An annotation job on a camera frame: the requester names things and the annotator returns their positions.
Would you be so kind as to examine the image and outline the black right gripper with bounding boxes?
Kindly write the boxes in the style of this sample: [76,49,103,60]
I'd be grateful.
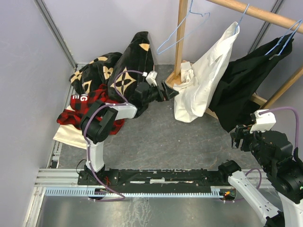
[229,122,273,171]

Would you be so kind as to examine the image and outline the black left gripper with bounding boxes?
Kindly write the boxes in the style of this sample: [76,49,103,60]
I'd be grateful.
[143,80,179,106]

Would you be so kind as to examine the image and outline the black button shirt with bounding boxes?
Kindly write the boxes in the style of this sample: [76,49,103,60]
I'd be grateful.
[209,36,294,132]

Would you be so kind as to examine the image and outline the white dress shirt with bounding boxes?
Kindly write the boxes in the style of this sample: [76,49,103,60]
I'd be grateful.
[173,22,240,123]

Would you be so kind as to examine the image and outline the red black plaid shirt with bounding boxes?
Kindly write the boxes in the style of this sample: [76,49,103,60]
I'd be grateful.
[56,84,118,130]

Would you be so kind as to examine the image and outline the light blue hanger with shirt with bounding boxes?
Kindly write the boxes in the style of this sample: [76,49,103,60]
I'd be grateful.
[265,19,303,59]

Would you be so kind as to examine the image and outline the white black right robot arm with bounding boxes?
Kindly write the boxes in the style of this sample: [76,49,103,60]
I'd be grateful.
[217,125,303,227]

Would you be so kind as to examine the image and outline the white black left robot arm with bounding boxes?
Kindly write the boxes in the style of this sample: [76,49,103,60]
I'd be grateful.
[80,81,179,184]

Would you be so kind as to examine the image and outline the black beige patterned fleece blanket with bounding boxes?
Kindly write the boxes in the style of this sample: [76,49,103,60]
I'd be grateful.
[69,31,154,117]

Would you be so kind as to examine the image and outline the cream folded cloth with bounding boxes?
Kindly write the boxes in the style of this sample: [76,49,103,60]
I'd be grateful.
[53,105,87,149]

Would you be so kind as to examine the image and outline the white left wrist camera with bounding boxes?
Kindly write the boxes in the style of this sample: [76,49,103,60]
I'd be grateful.
[142,70,158,87]

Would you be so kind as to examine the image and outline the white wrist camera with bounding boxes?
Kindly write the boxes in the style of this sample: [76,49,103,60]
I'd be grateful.
[142,70,158,87]
[250,109,276,134]

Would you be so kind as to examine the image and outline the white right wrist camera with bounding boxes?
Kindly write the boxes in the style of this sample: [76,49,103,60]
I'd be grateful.
[250,109,276,134]

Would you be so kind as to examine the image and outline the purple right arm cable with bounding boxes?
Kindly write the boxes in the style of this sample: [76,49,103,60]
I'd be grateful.
[223,106,299,203]

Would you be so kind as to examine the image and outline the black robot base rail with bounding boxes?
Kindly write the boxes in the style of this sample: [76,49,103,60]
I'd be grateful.
[77,165,237,204]

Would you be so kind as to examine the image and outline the aluminium frame rail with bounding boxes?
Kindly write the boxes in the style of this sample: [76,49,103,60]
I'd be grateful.
[34,0,77,69]

